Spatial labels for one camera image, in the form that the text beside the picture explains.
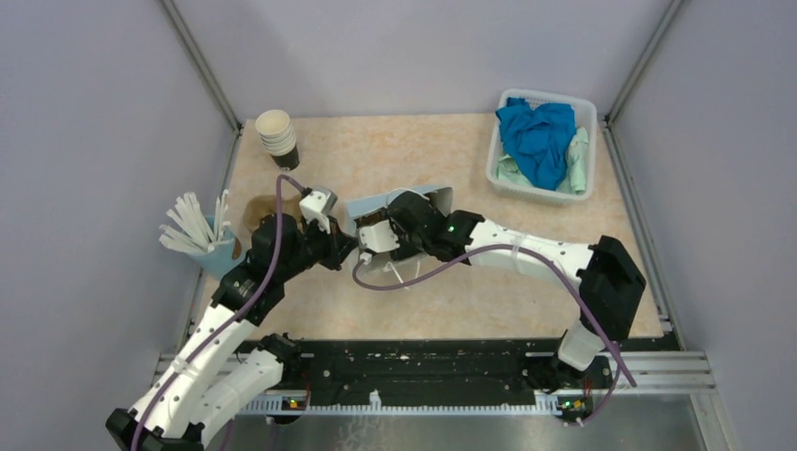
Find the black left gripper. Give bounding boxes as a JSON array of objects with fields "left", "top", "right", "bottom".
[{"left": 277, "top": 212, "right": 359, "bottom": 282}]

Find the light blue paper bag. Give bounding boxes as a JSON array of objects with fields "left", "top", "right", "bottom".
[{"left": 344, "top": 185, "right": 453, "bottom": 291}]

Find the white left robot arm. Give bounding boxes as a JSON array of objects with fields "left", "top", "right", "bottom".
[{"left": 105, "top": 213, "right": 358, "bottom": 450}]

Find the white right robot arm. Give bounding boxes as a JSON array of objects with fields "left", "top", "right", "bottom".
[{"left": 386, "top": 191, "right": 647, "bottom": 387}]

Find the brown cardboard cup carrier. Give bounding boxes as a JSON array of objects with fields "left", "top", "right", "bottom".
[{"left": 242, "top": 194, "right": 305, "bottom": 235}]

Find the cup of white straws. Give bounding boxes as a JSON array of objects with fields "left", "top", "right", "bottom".
[{"left": 159, "top": 189, "right": 244, "bottom": 279}]

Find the stack of paper cups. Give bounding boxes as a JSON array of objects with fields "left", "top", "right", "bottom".
[{"left": 255, "top": 109, "right": 300, "bottom": 171}]

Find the white plastic basket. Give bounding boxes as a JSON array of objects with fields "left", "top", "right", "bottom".
[{"left": 485, "top": 88, "right": 598, "bottom": 206}]

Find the blue cloth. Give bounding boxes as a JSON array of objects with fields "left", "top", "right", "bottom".
[{"left": 495, "top": 97, "right": 576, "bottom": 191}]

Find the light green cloth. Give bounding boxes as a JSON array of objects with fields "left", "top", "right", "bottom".
[{"left": 495, "top": 127, "right": 589, "bottom": 194}]

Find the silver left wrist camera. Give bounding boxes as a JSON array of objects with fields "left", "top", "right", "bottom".
[{"left": 299, "top": 186, "right": 338, "bottom": 234}]

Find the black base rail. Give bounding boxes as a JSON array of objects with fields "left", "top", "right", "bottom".
[{"left": 266, "top": 338, "right": 618, "bottom": 408}]

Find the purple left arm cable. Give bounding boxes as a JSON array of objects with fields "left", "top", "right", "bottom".
[{"left": 129, "top": 174, "right": 309, "bottom": 451}]

